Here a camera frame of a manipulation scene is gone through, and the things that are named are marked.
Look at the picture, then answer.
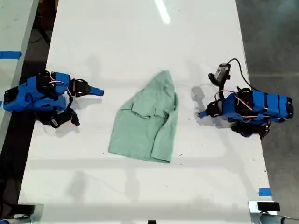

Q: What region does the small blue tape piece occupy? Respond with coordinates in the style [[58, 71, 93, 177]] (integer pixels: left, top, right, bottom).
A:
[[258, 187, 272, 197]]

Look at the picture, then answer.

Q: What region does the white side table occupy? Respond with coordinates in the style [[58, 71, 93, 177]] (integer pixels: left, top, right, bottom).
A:
[[0, 0, 40, 150]]

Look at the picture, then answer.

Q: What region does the black camera cable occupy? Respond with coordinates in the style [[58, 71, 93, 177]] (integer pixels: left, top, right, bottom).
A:
[[227, 58, 254, 91]]

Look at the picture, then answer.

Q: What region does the grey metal tube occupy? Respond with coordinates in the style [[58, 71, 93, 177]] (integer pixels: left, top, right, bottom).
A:
[[258, 213, 299, 224]]

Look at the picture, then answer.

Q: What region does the long blue tape strip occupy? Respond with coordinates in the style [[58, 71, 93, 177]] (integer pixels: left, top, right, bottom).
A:
[[0, 51, 23, 59]]

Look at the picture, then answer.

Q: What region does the black camera stalk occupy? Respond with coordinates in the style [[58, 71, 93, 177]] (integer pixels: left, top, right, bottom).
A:
[[208, 72, 231, 94], [59, 109, 81, 127]]

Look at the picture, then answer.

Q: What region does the pale green T-shirt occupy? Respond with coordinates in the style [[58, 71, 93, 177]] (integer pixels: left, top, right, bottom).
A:
[[108, 70, 179, 164]]

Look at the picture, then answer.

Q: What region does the black floor cable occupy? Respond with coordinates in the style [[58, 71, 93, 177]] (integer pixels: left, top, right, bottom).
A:
[[29, 21, 51, 44]]

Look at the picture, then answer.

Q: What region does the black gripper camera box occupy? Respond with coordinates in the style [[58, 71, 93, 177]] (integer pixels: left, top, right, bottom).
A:
[[214, 63, 232, 81], [48, 115, 63, 129]]

